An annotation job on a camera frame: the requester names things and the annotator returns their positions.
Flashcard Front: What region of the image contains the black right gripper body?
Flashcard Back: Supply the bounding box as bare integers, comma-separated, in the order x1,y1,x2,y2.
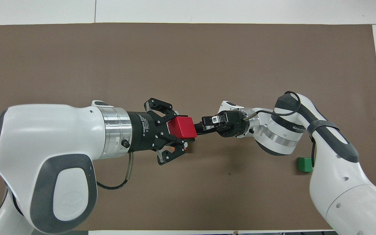
217,110,250,137

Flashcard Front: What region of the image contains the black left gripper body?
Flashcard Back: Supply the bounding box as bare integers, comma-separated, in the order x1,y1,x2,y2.
128,111,158,153

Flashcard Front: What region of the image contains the red wooden block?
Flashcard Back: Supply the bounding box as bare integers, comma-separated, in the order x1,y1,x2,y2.
168,117,197,139

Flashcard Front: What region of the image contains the green wooden block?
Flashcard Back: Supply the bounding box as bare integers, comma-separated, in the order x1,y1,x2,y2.
297,157,315,173

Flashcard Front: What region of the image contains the brown table mat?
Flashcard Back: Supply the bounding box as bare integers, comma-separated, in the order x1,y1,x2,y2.
0,23,376,231

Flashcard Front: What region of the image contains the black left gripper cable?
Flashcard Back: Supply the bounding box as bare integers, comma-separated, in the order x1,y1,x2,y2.
97,152,133,191

